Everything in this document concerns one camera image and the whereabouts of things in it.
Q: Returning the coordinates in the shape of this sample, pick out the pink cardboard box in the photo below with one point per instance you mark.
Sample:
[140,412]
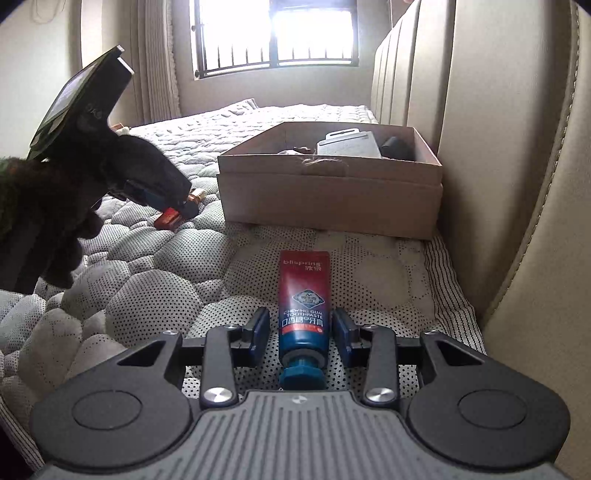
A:
[332,194]

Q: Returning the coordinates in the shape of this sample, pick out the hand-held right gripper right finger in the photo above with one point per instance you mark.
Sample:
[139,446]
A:
[342,333]

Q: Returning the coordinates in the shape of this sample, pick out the person's left hand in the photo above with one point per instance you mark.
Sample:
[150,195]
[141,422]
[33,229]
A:
[64,221]

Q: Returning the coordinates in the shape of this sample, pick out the white quilted mattress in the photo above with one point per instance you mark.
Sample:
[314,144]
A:
[152,277]

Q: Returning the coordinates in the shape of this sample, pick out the red and blue toothpaste tube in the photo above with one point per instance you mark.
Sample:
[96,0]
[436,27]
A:
[303,304]

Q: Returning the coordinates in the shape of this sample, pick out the beige curtain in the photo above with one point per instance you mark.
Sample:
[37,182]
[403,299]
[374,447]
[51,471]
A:
[157,60]

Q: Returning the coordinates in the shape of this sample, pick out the black rounded object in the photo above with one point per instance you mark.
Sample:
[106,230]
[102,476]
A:
[396,147]

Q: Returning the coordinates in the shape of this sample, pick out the beige padded headboard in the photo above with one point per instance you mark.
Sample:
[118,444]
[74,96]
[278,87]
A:
[508,138]

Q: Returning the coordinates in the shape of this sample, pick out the white and orange plush toy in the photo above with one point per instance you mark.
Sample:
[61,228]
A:
[121,129]

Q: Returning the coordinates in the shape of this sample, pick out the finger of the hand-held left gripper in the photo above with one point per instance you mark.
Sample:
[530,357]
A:
[152,195]

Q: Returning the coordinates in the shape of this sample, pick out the barred window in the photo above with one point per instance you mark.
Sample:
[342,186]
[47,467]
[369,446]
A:
[277,37]

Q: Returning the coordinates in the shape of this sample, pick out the grey cardboard carton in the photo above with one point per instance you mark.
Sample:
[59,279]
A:
[349,144]

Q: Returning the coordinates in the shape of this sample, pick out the small red box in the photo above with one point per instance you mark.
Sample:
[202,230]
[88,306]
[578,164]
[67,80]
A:
[170,218]

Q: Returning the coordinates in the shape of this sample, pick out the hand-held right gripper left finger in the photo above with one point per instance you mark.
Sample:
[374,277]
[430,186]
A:
[260,333]

